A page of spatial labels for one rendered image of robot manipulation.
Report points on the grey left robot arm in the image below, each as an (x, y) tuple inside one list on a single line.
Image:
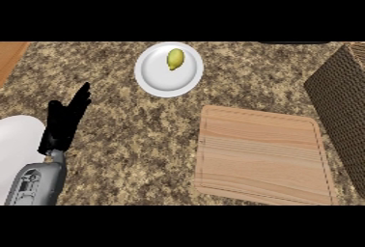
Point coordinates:
[(40, 181)]

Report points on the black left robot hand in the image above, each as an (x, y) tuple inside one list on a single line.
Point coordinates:
[(63, 122)]

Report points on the yellow-green fruit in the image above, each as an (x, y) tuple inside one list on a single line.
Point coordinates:
[(174, 59)]

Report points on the white round plate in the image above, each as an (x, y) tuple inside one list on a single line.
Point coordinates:
[(161, 75)]

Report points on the brown wooden panel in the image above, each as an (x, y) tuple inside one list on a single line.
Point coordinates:
[(7, 58)]

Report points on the brown wicker basket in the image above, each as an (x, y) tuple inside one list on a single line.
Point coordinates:
[(340, 112)]

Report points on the wooden cutting board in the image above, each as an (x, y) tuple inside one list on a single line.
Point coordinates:
[(261, 154)]

